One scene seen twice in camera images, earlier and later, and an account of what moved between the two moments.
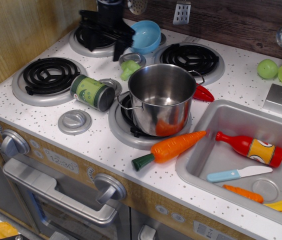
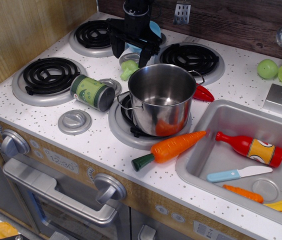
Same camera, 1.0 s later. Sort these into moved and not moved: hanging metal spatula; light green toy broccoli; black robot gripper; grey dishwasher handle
Moved: black robot gripper
Not moved: light green toy broccoli; grey dishwasher handle; hanging metal spatula
